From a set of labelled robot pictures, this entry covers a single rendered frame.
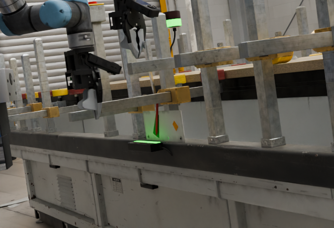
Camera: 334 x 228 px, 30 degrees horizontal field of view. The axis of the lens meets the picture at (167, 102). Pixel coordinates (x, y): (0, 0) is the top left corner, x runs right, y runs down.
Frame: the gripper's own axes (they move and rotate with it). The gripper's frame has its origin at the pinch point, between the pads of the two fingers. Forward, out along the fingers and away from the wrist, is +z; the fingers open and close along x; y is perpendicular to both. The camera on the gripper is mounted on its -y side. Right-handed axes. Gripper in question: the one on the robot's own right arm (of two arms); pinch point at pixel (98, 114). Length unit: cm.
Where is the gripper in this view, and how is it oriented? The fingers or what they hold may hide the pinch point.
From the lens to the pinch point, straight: 185.5
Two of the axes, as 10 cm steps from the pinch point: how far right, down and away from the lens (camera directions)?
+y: -8.6, 1.5, -4.8
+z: 1.4, 9.9, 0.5
